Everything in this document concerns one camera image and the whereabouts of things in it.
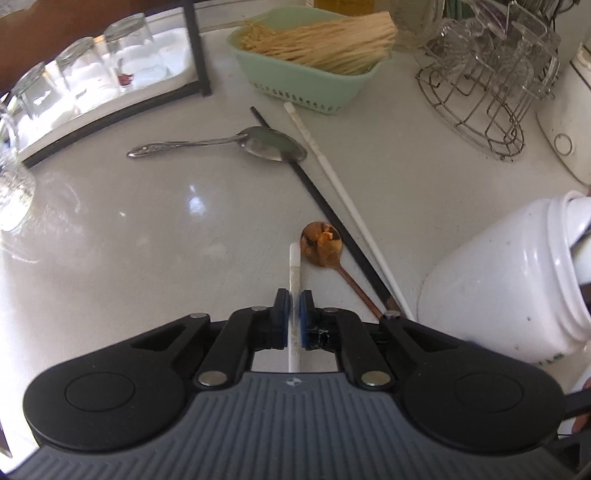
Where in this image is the black chopstick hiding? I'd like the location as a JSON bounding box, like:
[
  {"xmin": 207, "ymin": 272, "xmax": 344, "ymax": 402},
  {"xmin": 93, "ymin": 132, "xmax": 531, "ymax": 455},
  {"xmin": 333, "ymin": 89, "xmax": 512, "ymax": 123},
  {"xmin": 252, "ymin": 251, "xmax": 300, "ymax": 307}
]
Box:
[{"xmin": 250, "ymin": 106, "xmax": 395, "ymax": 312}]

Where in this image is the white chopstick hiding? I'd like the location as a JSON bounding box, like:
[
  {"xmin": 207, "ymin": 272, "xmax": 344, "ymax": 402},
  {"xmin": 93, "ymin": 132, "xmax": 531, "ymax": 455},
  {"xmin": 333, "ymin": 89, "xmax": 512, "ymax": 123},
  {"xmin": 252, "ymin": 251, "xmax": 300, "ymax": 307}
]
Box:
[
  {"xmin": 283, "ymin": 102, "xmax": 415, "ymax": 320},
  {"xmin": 288, "ymin": 242, "xmax": 303, "ymax": 374}
]

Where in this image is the tall textured glass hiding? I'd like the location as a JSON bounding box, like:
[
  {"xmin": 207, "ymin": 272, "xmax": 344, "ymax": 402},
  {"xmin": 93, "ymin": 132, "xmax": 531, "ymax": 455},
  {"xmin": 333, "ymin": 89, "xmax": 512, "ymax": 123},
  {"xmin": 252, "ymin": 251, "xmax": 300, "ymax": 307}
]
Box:
[{"xmin": 392, "ymin": 0, "xmax": 446, "ymax": 51}]

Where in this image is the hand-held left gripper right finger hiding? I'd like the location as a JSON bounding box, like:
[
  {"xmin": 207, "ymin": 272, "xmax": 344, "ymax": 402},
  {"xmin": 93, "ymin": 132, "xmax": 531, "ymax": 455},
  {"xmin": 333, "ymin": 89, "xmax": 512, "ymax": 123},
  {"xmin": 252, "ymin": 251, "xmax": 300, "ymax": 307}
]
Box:
[{"xmin": 299, "ymin": 288, "xmax": 467, "ymax": 389}]

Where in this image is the green plastic basket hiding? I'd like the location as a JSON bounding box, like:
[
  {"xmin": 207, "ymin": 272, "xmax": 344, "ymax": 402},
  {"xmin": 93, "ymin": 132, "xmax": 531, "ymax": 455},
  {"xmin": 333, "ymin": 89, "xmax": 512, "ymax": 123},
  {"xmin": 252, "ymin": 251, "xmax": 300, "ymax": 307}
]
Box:
[{"xmin": 227, "ymin": 6, "xmax": 393, "ymax": 115}]

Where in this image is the wire glass rack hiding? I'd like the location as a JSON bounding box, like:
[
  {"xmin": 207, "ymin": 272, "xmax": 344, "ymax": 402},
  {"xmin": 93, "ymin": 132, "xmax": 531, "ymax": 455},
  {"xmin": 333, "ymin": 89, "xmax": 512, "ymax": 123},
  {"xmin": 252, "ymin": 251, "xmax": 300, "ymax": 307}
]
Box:
[{"xmin": 416, "ymin": 0, "xmax": 561, "ymax": 161}]

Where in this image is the black dish rack frame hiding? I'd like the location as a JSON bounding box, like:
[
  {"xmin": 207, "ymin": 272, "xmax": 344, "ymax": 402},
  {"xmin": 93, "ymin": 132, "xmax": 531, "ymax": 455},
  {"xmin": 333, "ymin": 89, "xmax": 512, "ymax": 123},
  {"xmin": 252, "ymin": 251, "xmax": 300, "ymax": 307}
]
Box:
[{"xmin": 21, "ymin": 0, "xmax": 213, "ymax": 169}]

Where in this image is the silver metal spoon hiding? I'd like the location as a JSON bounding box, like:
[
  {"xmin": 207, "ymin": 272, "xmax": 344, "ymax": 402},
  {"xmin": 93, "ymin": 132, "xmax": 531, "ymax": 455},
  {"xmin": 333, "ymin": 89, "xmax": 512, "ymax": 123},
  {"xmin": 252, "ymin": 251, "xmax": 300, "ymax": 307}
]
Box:
[{"xmin": 127, "ymin": 126, "xmax": 308, "ymax": 163}]

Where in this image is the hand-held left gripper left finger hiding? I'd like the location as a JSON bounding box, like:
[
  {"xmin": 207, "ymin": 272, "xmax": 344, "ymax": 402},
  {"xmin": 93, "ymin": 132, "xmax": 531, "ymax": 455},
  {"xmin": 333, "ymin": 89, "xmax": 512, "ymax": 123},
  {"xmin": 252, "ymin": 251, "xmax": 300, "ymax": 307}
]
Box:
[{"xmin": 130, "ymin": 288, "xmax": 293, "ymax": 388}]

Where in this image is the white electric cooker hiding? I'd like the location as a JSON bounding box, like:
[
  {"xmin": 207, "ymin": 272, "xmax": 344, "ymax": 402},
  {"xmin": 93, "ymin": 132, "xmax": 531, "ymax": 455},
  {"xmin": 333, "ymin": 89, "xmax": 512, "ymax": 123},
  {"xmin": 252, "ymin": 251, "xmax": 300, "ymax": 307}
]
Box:
[{"xmin": 536, "ymin": 41, "xmax": 591, "ymax": 185}]

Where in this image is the white ceramic mug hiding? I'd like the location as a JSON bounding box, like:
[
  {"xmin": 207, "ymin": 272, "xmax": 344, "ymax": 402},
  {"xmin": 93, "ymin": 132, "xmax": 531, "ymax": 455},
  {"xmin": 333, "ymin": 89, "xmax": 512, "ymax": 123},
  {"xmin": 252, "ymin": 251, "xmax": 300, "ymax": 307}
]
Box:
[{"xmin": 418, "ymin": 190, "xmax": 591, "ymax": 365}]

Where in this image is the copper spoon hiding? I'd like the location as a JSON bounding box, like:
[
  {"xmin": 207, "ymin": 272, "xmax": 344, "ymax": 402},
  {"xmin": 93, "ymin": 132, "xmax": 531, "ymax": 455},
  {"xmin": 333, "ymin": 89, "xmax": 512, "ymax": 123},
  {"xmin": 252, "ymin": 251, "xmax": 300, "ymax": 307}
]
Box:
[{"xmin": 300, "ymin": 222, "xmax": 384, "ymax": 320}]

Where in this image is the plastic jar red lid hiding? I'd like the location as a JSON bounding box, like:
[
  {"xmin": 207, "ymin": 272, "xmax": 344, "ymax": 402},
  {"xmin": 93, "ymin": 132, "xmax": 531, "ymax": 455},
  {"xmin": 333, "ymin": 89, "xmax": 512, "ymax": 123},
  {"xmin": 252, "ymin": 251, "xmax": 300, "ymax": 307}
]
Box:
[{"xmin": 314, "ymin": 0, "xmax": 376, "ymax": 11}]

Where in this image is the clear drinking glass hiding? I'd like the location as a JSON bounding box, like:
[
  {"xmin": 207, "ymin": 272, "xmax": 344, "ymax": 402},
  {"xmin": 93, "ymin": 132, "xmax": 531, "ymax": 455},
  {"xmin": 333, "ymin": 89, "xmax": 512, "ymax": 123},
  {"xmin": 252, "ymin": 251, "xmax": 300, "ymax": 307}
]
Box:
[
  {"xmin": 9, "ymin": 62, "xmax": 65, "ymax": 127},
  {"xmin": 55, "ymin": 37, "xmax": 109, "ymax": 112},
  {"xmin": 104, "ymin": 13, "xmax": 168, "ymax": 88}
]

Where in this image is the bundle of dried noodles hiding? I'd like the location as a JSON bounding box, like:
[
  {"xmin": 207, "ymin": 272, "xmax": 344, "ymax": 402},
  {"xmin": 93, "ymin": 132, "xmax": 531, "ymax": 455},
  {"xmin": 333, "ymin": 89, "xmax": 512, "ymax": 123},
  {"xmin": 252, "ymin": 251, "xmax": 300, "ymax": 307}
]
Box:
[{"xmin": 238, "ymin": 11, "xmax": 399, "ymax": 75}]

